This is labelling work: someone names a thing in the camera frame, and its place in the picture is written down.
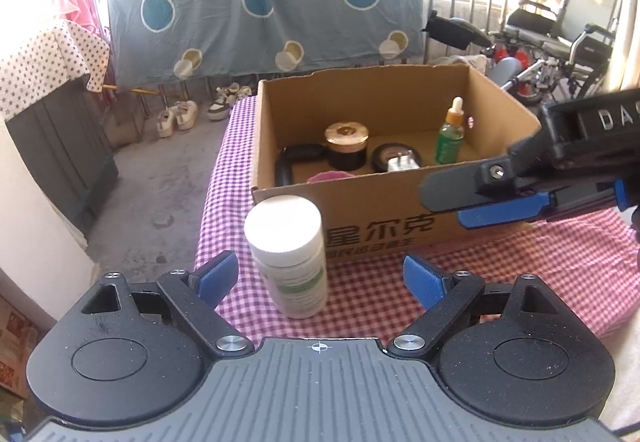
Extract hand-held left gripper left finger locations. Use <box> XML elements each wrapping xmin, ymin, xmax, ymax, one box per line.
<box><xmin>80</xmin><ymin>251</ymin><xmax>253</xmax><ymax>358</ymax></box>

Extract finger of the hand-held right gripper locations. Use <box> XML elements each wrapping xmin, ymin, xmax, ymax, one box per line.
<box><xmin>420</xmin><ymin>132</ymin><xmax>556</xmax><ymax>229</ymax></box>
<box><xmin>550</xmin><ymin>175</ymin><xmax>640</xmax><ymax>223</ymax></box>

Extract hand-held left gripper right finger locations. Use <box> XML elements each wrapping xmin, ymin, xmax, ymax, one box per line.
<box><xmin>387</xmin><ymin>255</ymin><xmax>563</xmax><ymax>358</ymax></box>

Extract white plastic bottle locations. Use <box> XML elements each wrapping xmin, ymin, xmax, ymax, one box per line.
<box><xmin>244</xmin><ymin>197</ymin><xmax>328</xmax><ymax>319</ymax></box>

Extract green glass dropper bottle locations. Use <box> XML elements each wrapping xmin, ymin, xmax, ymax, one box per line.
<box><xmin>434</xmin><ymin>96</ymin><xmax>466</xmax><ymax>165</ymax></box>

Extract white charger plug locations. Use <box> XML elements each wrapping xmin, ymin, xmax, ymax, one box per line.
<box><xmin>386</xmin><ymin>149</ymin><xmax>420</xmax><ymax>173</ymax></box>

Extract brown cardboard box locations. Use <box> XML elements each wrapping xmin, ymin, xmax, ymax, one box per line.
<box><xmin>251</xmin><ymin>62</ymin><xmax>543</xmax><ymax>268</ymax></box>

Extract black tape roll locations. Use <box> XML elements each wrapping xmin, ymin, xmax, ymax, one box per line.
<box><xmin>371</xmin><ymin>142</ymin><xmax>423</xmax><ymax>173</ymax></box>

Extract pink plastic lid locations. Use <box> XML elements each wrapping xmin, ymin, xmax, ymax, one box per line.
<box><xmin>307</xmin><ymin>169</ymin><xmax>358</xmax><ymax>183</ymax></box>

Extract dark jar with gold lid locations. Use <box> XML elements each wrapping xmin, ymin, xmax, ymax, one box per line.
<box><xmin>324</xmin><ymin>122</ymin><xmax>371</xmax><ymax>171</ymax></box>

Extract black car key fob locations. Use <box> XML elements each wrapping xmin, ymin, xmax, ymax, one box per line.
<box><xmin>281</xmin><ymin>143</ymin><xmax>326</xmax><ymax>165</ymax></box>

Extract pink checkered tablecloth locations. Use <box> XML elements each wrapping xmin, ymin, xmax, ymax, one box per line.
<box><xmin>194</xmin><ymin>95</ymin><xmax>640</xmax><ymax>338</ymax></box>

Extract grey blue rounded part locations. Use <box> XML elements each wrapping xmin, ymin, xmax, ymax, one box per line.
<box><xmin>487</xmin><ymin>57</ymin><xmax>525</xmax><ymax>86</ymax></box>

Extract wheelchair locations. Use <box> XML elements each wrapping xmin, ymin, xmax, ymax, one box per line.
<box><xmin>492</xmin><ymin>0</ymin><xmax>626</xmax><ymax>103</ymax></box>

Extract cream platform shoe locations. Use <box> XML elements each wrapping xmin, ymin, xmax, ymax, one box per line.
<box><xmin>172</xmin><ymin>100</ymin><xmax>200</xmax><ymax>132</ymax></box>
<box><xmin>156</xmin><ymin>107</ymin><xmax>178</xmax><ymax>139</ymax></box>

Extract white and dark sneaker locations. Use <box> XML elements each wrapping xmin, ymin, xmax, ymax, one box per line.
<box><xmin>207</xmin><ymin>95</ymin><xmax>233</xmax><ymax>122</ymax></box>
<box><xmin>220</xmin><ymin>82</ymin><xmax>251</xmax><ymax>106</ymax></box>

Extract black scooter seat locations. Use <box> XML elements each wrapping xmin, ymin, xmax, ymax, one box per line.
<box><xmin>422</xmin><ymin>11</ymin><xmax>493</xmax><ymax>50</ymax></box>

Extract yellow stick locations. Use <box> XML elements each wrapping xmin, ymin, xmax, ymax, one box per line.
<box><xmin>102</xmin><ymin>83</ymin><xmax>188</xmax><ymax>99</ymax></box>

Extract dark grey cabinet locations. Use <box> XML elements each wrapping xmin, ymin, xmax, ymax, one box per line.
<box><xmin>5</xmin><ymin>72</ymin><xmax>120</xmax><ymax>235</ymax></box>

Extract printed carton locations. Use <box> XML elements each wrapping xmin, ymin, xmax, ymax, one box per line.
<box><xmin>0</xmin><ymin>295</ymin><xmax>41</xmax><ymax>398</ymax></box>

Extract blue sheet with circles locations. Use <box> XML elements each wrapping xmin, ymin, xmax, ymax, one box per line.
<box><xmin>107</xmin><ymin>0</ymin><xmax>426</xmax><ymax>88</ymax></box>

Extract white star-print cloth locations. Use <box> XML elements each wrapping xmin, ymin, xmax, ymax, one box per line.
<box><xmin>0</xmin><ymin>20</ymin><xmax>111</xmax><ymax>120</ymax></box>

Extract pink hanging clothes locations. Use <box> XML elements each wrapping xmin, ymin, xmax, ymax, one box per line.
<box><xmin>52</xmin><ymin>0</ymin><xmax>108</xmax><ymax>53</ymax></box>

